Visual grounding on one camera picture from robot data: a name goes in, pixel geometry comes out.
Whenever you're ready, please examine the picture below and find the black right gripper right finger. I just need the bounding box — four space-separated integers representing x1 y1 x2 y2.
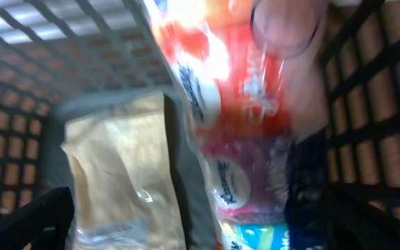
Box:
285 130 400 249

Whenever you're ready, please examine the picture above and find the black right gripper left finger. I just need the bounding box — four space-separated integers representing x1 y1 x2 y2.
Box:
0 187 74 250

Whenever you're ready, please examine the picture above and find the beige brown snack bag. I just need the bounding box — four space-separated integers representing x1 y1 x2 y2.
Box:
62 92 185 249

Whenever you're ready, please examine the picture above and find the multicolour tissue pack strip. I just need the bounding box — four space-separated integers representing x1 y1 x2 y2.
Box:
144 0 329 249

